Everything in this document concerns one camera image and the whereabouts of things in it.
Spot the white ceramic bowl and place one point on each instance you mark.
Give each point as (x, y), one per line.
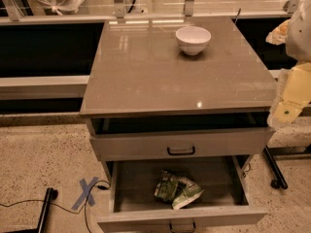
(192, 40)

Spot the grey drawer cabinet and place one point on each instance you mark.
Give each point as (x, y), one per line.
(141, 82)

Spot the grey top drawer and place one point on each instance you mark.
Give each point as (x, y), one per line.
(142, 146)

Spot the blue tape cross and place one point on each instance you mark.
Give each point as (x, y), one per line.
(85, 195)

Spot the black drawer handle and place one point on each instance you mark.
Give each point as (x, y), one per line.
(182, 228)
(181, 151)

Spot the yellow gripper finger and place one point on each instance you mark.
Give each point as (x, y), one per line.
(293, 94)
(278, 35)

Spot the green jalapeno chip bag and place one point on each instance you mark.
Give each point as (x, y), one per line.
(176, 190)

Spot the black middle drawer handle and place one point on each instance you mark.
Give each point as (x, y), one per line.
(182, 228)

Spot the metal railing post left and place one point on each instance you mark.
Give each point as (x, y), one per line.
(12, 9)

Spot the black stand leg left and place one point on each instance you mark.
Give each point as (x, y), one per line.
(50, 196)

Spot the black top drawer handle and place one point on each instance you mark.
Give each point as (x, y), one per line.
(181, 151)

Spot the metal railing post centre-left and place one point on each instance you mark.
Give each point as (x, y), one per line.
(119, 8)

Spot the open grey middle drawer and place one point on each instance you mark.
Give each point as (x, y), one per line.
(133, 206)

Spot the black stand leg right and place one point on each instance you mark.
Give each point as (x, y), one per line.
(278, 181)

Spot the black stand leg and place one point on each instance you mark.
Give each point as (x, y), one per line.
(50, 196)
(278, 181)

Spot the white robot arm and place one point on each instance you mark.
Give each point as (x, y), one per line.
(298, 40)

